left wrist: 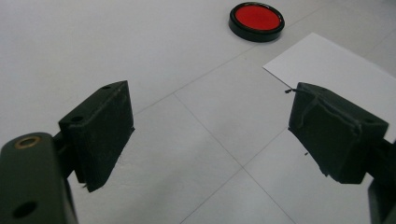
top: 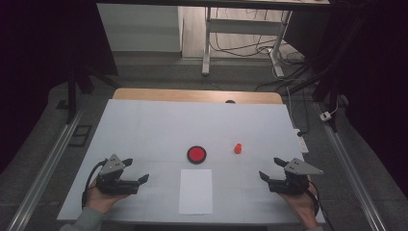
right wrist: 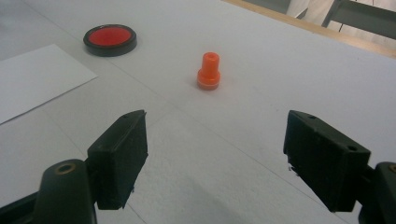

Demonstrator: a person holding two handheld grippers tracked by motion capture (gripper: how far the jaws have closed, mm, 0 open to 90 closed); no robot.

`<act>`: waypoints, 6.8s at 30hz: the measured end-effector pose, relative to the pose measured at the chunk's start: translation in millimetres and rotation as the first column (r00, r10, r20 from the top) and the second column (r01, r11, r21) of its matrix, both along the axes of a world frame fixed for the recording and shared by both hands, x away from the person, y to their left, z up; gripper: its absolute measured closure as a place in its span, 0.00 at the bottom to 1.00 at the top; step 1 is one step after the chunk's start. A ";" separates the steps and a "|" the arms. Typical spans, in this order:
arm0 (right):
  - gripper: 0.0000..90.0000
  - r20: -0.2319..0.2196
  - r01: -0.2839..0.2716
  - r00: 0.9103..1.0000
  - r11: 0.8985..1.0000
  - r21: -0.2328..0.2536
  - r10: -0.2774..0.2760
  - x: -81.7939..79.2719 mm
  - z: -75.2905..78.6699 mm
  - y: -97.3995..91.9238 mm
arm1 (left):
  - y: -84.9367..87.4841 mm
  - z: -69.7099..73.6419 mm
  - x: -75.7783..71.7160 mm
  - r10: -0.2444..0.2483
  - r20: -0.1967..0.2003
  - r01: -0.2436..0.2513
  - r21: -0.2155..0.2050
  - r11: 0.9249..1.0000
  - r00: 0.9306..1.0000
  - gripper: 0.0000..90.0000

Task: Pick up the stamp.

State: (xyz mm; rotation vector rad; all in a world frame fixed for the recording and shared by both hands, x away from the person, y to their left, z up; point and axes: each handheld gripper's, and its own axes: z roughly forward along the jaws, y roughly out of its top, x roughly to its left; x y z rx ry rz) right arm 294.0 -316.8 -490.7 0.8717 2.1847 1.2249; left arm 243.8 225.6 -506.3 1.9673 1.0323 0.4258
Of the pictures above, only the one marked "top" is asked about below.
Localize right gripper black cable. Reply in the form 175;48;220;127
307;180;335;231

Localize large white table cover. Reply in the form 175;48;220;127
56;98;326;224

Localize tangle of floor cables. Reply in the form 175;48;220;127
210;8;311;92

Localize black floor socket frame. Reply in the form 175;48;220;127
68;124;93;148

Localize white desk frame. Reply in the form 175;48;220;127
201;6;294;79

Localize white cabinet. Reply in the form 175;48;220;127
96;3;184;53

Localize person's right hand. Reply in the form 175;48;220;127
278;182;319;229

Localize white power strip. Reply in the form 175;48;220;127
293;128;310;155

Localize round red ink pad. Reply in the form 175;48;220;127
187;145;208;166

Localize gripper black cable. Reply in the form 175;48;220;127
81;158;109;210
307;180;335;231

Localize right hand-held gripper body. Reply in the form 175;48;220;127
268;157;324;196

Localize black metal stand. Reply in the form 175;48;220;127
64;59;122;125
288;0;349;133

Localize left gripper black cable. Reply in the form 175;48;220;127
81;158;109;210

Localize aluminium floor rail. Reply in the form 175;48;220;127
6;107;85;231
315;101;389;231

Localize person's left hand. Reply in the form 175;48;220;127
85;178;130;215

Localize white paper sheet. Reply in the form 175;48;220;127
178;168;214;216

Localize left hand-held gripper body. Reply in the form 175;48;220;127
95;153;141;196

